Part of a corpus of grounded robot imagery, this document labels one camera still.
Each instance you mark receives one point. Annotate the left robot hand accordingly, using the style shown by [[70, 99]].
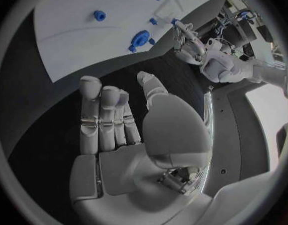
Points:
[[189, 44]]

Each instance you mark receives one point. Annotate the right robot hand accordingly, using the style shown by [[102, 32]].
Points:
[[125, 168]]

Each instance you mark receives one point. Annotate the blue plug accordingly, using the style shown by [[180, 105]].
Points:
[[174, 21]]

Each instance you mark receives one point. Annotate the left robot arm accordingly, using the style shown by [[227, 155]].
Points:
[[242, 65]]

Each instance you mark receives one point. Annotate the white task board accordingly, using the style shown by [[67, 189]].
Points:
[[106, 30]]

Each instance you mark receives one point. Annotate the small blue peg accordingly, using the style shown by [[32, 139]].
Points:
[[153, 20], [152, 41]]

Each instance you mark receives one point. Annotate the blue gear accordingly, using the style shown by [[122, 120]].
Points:
[[139, 39]]

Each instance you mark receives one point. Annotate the workshop desk with equipment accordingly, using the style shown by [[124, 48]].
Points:
[[244, 24]]

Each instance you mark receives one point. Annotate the blue short cylinder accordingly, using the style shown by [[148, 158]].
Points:
[[99, 15]]

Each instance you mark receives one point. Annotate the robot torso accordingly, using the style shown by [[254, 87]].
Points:
[[242, 133]]

